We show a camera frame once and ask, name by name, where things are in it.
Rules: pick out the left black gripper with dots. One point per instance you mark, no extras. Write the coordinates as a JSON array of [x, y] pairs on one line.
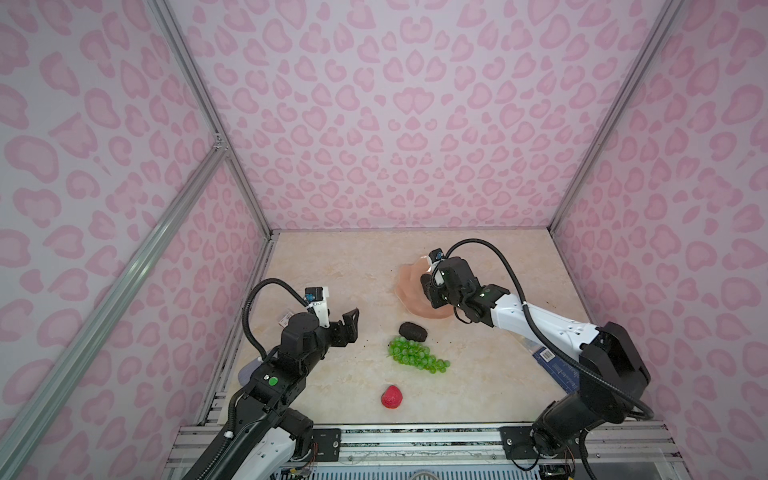
[[350, 327]]

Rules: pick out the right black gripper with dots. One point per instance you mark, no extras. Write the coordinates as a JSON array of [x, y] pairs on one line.
[[432, 289]]

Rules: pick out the dark avocado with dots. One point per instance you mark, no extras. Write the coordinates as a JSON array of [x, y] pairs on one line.
[[413, 332]]

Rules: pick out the green grape bunch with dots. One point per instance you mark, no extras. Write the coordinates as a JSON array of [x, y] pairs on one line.
[[414, 354]]

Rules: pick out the red strawberry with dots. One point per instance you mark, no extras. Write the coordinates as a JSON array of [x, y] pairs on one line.
[[392, 398]]

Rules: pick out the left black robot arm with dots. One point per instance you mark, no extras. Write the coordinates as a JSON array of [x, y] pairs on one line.
[[263, 432]]

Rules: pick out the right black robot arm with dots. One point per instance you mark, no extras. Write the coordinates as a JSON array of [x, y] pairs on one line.
[[612, 376]]

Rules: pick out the pink lotus fruit bowl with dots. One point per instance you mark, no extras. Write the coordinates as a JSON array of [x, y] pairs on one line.
[[409, 290]]

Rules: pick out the blue card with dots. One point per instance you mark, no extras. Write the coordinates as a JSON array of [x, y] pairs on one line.
[[560, 371]]

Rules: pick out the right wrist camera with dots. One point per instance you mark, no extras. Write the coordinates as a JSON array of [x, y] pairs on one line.
[[434, 258]]

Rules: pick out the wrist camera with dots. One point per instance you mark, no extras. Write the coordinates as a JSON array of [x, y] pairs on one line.
[[434, 258], [317, 303]]

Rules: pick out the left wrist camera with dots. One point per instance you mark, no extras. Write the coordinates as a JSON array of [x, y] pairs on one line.
[[317, 303]]

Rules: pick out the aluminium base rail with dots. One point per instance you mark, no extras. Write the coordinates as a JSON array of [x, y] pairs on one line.
[[631, 450]]

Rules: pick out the diagonal aluminium frame bar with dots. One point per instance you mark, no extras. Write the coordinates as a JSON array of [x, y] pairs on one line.
[[39, 413]]

